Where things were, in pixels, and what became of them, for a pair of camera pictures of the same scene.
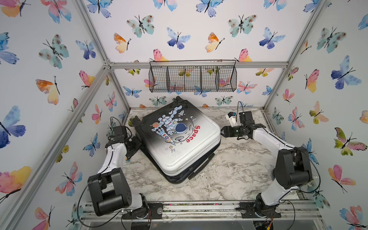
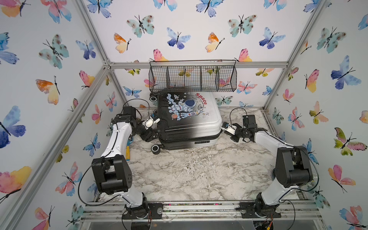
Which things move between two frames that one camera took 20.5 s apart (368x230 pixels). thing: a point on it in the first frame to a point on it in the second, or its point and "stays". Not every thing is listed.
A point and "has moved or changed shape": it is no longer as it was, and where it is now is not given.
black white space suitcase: x=179 y=138 has moved or changed shape
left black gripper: x=138 y=143 to x=148 y=135
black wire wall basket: x=192 y=75 stays
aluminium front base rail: x=291 y=212 stays
